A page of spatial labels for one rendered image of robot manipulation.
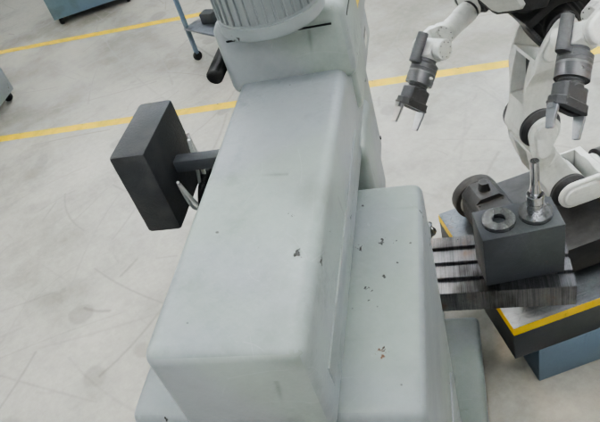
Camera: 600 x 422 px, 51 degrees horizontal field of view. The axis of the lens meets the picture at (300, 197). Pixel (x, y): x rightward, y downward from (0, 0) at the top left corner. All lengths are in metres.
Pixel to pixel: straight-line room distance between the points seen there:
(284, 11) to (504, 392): 2.01
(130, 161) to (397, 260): 0.56
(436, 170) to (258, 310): 2.96
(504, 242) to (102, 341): 2.33
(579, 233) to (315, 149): 1.62
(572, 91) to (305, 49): 0.75
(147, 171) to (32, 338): 2.58
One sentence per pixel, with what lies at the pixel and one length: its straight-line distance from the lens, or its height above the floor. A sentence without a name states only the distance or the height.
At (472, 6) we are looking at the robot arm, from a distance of 2.22.
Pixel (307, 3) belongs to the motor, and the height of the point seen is 1.92.
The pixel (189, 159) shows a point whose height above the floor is 1.63.
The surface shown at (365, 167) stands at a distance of 1.34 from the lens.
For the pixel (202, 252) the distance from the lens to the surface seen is 0.94.
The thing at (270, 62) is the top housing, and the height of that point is 1.80.
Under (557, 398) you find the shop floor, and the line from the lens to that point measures 2.76.
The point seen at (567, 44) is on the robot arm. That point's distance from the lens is 1.73.
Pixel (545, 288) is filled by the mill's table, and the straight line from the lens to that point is 1.91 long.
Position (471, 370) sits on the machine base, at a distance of 2.58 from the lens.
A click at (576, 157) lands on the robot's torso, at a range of 2.63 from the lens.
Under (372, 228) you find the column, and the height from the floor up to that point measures 1.56.
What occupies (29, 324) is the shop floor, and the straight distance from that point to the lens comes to 3.90.
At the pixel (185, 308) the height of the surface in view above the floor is 1.76.
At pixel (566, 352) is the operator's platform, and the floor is 0.13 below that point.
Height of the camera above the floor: 2.36
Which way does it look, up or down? 39 degrees down
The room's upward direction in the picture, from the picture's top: 18 degrees counter-clockwise
